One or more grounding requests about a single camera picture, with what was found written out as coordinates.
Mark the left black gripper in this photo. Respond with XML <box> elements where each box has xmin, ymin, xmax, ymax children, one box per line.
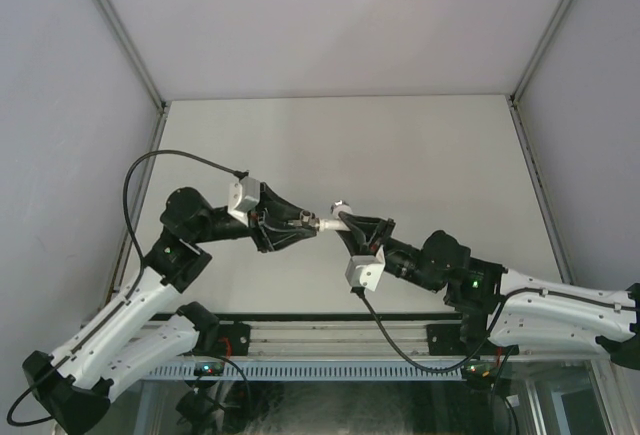
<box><xmin>191</xmin><ymin>183</ymin><xmax>316</xmax><ymax>254</ymax></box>

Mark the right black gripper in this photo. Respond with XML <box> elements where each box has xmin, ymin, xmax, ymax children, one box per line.
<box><xmin>336</xmin><ymin>214</ymin><xmax>443</xmax><ymax>295</ymax></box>

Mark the white plastic water faucet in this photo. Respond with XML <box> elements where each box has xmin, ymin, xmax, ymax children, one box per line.
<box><xmin>317</xmin><ymin>200</ymin><xmax>353</xmax><ymax>232</ymax></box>

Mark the silver threaded pipe fitting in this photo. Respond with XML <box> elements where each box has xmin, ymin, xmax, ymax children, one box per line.
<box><xmin>299</xmin><ymin>210</ymin><xmax>321</xmax><ymax>232</ymax></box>

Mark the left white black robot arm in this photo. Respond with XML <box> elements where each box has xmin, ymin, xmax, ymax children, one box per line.
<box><xmin>22</xmin><ymin>178</ymin><xmax>323</xmax><ymax>434</ymax></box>

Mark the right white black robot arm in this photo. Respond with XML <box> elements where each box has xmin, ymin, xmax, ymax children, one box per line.
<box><xmin>332</xmin><ymin>206</ymin><xmax>639</xmax><ymax>370</ymax></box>

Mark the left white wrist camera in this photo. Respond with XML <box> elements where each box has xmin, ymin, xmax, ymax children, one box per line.
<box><xmin>227</xmin><ymin>176</ymin><xmax>261</xmax><ymax>227</ymax></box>

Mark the left black camera cable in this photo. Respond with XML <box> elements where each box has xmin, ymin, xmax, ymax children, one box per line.
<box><xmin>122</xmin><ymin>150</ymin><xmax>249</xmax><ymax>266</ymax></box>

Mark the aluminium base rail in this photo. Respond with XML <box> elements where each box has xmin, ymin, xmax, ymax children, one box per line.
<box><xmin>79</xmin><ymin>310</ymin><xmax>640</xmax><ymax>359</ymax></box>

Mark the grey slotted cable duct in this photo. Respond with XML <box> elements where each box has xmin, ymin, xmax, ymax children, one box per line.
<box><xmin>144</xmin><ymin>359</ymin><xmax>496</xmax><ymax>382</ymax></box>

